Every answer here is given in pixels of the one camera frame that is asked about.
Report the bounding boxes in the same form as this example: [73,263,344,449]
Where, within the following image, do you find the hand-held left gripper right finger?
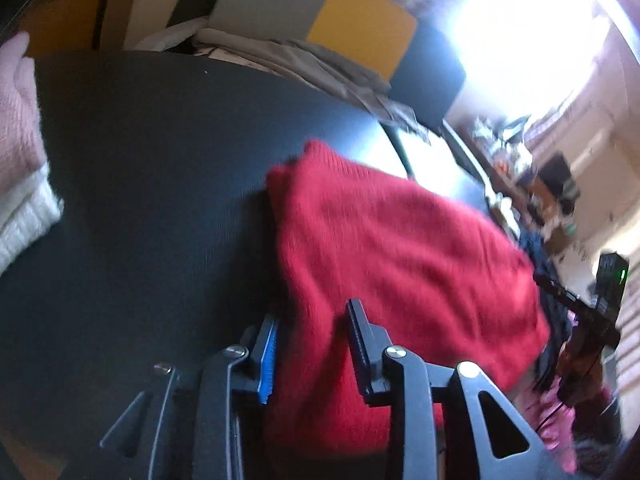
[346,298,551,480]

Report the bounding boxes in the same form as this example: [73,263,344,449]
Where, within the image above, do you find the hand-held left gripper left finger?
[100,315,278,480]

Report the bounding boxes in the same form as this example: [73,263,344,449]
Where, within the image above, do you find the folded pink knit garment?
[0,32,43,193]

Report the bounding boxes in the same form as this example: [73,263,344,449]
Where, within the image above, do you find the bright pink cloth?
[520,382,583,475]

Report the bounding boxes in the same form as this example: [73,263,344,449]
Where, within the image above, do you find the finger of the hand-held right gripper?
[532,272,586,313]

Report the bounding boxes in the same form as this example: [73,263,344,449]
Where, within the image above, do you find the black monitor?
[536,154,573,196]

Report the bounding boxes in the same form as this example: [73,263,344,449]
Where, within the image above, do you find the grey and yellow headboard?
[207,0,418,81]

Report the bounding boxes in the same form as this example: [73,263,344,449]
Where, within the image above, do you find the folded white knit garment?
[0,161,64,273]

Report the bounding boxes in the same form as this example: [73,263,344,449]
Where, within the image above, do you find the dark blue clothing pile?
[517,230,575,393]

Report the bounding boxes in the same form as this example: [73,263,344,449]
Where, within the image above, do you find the grey crumpled garment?
[192,27,431,143]

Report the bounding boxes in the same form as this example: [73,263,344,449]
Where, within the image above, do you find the wooden cabinet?
[15,0,146,58]

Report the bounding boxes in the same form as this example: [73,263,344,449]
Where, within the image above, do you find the red knit sweater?
[263,140,551,456]

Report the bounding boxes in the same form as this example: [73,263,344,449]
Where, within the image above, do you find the cluttered wooden desk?
[445,115,591,256]

